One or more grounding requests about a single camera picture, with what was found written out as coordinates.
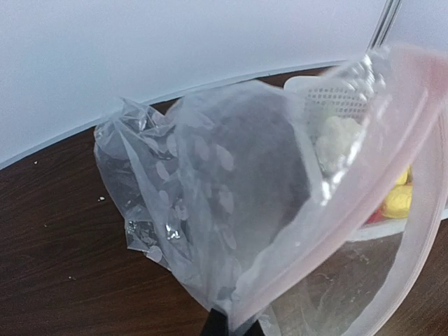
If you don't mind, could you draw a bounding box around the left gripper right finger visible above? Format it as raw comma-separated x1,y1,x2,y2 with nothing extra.
236,320,265,336

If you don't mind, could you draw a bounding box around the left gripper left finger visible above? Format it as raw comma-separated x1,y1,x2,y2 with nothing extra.
201,309,229,336

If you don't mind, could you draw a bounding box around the clear dotted zip bag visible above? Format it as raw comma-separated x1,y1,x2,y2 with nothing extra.
94,45,447,335

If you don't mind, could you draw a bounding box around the red pepper toy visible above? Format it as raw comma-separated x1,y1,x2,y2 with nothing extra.
365,207,384,225

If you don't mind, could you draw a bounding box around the yellow wrinkled squash toy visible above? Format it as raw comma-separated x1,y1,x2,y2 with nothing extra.
381,166,413,219

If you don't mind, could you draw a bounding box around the white plastic basket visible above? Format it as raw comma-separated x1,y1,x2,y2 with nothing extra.
283,73,448,242

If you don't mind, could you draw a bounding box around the white cauliflower toy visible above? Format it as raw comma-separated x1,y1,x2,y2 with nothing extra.
314,115,362,174

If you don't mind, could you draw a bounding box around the right aluminium frame post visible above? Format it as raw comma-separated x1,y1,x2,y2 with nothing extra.
367,0,403,49

